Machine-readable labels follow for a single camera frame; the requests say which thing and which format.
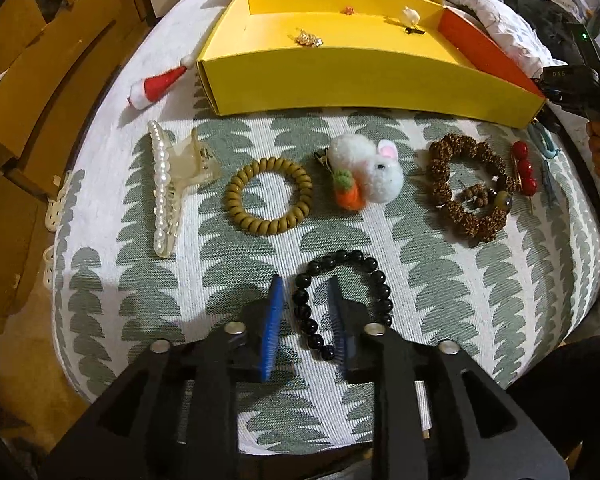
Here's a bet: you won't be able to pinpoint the light blue ring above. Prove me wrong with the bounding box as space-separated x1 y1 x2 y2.
527 121 561 158

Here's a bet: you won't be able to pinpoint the green patterned bedspread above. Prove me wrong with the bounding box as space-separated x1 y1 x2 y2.
50 0 600 456

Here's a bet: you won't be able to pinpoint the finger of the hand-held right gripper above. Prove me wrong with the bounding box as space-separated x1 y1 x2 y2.
532 107 563 136

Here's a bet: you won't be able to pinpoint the person's dark pants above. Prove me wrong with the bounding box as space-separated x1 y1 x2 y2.
505 335 600 480

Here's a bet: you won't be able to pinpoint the gold rhinestone brooch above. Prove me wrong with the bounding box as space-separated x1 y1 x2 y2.
294 29 325 48

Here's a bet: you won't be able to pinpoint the yellow cardboard box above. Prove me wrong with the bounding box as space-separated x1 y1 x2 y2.
196 0 548 131

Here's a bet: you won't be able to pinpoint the white bunny plush hair clip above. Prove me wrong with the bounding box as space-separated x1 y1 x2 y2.
314 135 406 211

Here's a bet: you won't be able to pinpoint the black clothing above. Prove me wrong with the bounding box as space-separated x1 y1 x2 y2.
502 0 593 56

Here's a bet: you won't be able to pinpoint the red santa hat hair clip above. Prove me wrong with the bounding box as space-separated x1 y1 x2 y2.
127 56 195 111

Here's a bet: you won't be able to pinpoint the wooden wardrobe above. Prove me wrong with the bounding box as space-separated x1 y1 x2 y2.
0 0 151 331

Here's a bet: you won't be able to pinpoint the small brown bead bracelet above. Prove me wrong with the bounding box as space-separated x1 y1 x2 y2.
452 182 515 217

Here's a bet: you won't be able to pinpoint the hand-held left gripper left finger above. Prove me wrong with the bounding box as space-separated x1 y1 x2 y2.
40 274 287 480

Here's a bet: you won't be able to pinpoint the red bead hairpin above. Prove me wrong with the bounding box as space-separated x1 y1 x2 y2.
511 140 538 213

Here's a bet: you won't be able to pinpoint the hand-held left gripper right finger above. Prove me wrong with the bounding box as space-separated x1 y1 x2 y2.
327 276 570 480

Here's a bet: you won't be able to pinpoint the black bead bracelet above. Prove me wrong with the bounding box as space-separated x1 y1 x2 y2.
291 252 395 363

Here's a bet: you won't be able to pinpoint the small blue hair clip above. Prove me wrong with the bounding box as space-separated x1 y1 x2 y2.
540 157 558 211

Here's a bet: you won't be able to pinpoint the pearl claw hair clip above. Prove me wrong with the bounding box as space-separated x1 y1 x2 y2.
147 119 223 260

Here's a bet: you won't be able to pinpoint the large brown bead bracelet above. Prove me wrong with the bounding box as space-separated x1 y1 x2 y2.
426 132 512 247

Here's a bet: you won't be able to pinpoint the olive coil hair tie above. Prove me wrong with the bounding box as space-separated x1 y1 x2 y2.
223 156 314 235

